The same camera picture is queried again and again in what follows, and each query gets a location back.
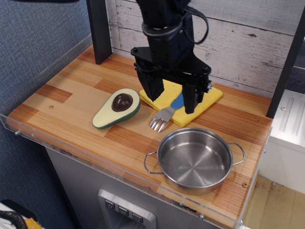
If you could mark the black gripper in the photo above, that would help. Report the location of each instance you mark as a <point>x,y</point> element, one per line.
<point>169,56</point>

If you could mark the blue handled metal fork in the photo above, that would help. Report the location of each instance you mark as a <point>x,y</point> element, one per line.
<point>160,119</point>

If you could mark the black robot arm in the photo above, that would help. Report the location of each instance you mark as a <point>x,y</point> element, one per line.
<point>163,12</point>

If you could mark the yellow folded towel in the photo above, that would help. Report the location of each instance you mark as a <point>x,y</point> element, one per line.
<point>171,91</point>

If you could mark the toy avocado half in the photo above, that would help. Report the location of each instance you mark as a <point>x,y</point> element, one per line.
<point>120,106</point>

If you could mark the stainless steel pot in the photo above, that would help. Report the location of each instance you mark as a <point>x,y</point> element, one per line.
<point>194,161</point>

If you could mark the clear acrylic table guard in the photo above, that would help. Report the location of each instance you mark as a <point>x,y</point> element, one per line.
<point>55,88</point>

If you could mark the white appliance at right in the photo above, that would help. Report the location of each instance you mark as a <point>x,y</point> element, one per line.
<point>283,157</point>

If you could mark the grey cabinet with dispenser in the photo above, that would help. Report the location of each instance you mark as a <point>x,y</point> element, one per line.
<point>102,199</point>

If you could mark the yellow tape object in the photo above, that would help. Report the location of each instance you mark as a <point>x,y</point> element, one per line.
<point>32,224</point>

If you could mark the black vertical post right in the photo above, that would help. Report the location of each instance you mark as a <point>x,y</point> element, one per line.
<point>288,66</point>

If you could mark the black vertical post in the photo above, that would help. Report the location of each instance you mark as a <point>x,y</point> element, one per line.
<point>288,66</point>
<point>99,26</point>

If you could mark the black vertical post left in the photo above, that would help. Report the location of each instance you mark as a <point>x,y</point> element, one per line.
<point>99,26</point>

